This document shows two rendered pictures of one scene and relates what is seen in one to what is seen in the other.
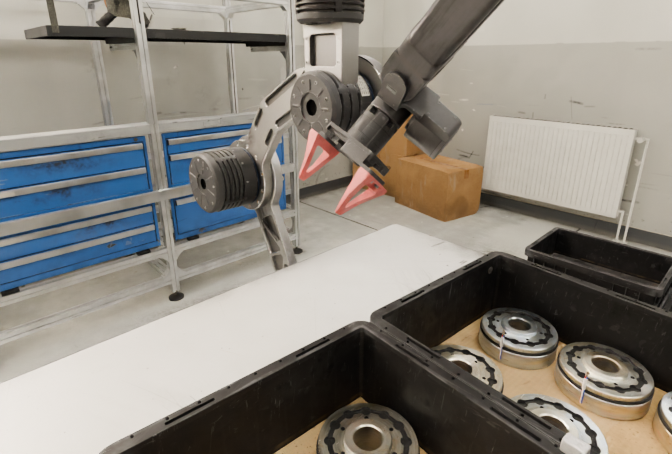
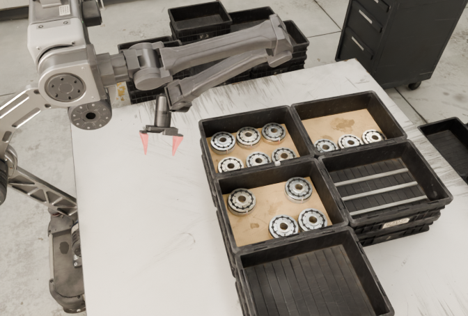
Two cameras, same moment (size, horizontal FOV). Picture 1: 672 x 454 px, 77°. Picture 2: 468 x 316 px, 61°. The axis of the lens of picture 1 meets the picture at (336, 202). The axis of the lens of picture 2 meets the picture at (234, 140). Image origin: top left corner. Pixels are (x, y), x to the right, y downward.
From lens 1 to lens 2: 1.11 m
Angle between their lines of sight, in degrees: 60
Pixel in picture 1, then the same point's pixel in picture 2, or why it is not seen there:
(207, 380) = (147, 248)
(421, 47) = (195, 94)
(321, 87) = (98, 105)
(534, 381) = (237, 152)
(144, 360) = (115, 273)
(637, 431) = (262, 145)
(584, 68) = not seen: outside the picture
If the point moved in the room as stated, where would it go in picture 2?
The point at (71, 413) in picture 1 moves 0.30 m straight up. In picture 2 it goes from (134, 304) to (115, 266)
